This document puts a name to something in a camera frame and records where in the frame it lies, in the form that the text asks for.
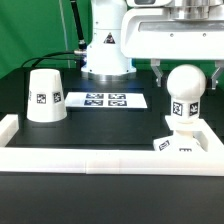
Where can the white U-shaped fence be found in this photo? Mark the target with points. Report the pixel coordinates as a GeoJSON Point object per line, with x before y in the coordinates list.
{"type": "Point", "coordinates": [48, 160]}

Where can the white marker sheet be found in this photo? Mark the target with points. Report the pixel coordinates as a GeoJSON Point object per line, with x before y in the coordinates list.
{"type": "Point", "coordinates": [105, 100]}

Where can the white lamp shade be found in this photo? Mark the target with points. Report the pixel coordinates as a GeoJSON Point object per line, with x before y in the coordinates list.
{"type": "Point", "coordinates": [45, 97]}

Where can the white lamp bulb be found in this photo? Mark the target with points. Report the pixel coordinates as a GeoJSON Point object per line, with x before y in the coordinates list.
{"type": "Point", "coordinates": [186, 84]}

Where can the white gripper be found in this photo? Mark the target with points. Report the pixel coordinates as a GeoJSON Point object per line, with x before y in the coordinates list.
{"type": "Point", "coordinates": [175, 30]}

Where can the white lamp base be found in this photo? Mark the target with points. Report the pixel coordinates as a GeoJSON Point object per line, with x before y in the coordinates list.
{"type": "Point", "coordinates": [182, 138]}

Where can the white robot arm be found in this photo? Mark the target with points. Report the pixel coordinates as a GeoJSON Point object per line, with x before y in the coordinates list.
{"type": "Point", "coordinates": [105, 59]}

